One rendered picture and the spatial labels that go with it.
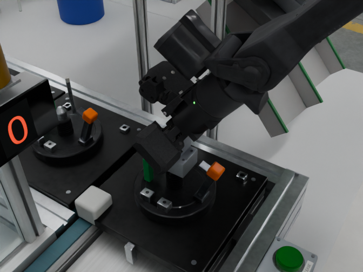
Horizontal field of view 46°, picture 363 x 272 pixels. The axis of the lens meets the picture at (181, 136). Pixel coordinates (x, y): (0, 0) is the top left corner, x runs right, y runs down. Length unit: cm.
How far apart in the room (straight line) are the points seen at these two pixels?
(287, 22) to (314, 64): 56
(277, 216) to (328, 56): 43
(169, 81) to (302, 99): 40
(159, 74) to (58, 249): 33
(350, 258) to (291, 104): 31
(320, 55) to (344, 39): 242
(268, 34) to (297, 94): 46
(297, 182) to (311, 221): 11
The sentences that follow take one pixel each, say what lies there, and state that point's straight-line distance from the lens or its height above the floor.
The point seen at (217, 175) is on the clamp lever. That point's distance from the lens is 63.
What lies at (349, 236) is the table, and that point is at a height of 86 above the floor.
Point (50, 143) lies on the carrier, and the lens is 82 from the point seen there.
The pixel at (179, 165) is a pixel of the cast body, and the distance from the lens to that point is 65.
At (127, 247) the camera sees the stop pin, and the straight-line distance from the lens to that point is 68.
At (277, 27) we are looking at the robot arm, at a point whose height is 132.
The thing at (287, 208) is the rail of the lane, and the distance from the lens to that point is 75.
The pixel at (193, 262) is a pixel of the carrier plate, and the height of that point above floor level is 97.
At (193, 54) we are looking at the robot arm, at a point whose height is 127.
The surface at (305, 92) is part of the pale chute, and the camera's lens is 90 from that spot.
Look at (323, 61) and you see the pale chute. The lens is 104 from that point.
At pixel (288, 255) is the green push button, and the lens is 68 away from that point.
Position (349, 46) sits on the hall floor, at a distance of 336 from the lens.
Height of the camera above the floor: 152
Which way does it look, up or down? 41 degrees down
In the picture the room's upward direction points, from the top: 1 degrees counter-clockwise
